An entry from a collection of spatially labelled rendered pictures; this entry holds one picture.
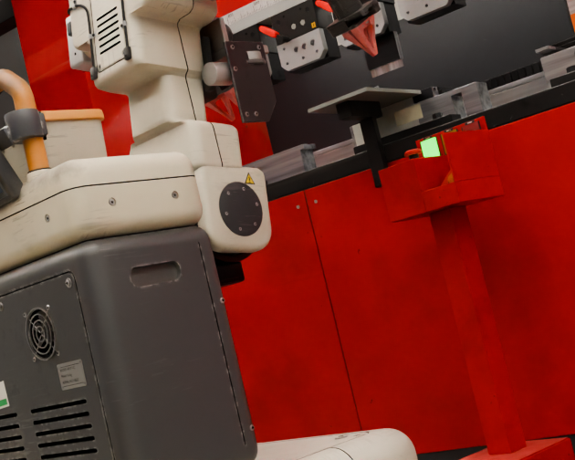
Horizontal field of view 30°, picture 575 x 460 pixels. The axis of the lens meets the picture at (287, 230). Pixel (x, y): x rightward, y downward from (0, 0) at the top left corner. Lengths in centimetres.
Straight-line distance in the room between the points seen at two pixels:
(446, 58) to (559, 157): 95
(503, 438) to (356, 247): 68
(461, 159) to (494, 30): 105
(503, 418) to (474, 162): 55
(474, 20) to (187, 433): 200
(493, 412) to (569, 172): 56
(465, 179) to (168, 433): 96
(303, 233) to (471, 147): 68
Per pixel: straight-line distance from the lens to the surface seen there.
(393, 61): 285
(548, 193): 249
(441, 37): 336
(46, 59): 336
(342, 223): 276
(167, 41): 202
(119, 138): 324
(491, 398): 234
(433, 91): 278
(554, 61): 262
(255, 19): 308
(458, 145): 229
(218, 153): 197
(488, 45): 328
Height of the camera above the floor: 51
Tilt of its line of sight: 5 degrees up
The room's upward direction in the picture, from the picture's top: 13 degrees counter-clockwise
